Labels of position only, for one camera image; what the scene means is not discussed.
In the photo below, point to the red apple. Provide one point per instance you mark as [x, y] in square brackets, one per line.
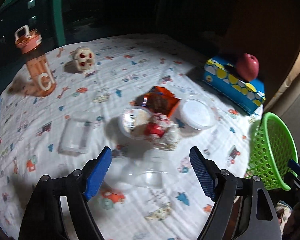
[247, 67]

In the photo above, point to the clear plastic cup with label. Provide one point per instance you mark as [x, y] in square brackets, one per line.
[133, 122]

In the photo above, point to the round clear lidded container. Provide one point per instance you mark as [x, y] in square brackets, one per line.
[197, 113]

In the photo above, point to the orange water bottle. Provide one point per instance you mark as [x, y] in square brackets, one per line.
[30, 44]

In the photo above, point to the red white wrapper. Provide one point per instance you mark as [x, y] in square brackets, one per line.
[162, 132]

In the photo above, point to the green plastic mesh basket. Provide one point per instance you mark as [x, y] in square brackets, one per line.
[272, 146]

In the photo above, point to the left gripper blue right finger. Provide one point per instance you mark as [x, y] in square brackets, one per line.
[205, 171]

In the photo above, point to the white printed bed sheet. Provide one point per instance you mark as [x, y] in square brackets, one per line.
[126, 67]

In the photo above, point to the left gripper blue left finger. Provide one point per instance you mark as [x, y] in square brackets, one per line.
[94, 172]

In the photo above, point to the clear plastic dome cup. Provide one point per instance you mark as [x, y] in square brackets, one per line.
[154, 171]

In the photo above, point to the orange snack wrapper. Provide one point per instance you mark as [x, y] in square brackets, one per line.
[160, 100]

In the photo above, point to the blue tissue box yellow dots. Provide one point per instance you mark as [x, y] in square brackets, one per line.
[220, 75]

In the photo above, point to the clear rectangular plastic box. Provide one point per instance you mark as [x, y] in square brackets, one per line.
[77, 135]

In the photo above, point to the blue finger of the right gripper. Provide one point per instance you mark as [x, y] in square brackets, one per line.
[294, 166]

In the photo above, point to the white skull toy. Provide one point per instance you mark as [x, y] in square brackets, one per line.
[83, 58]

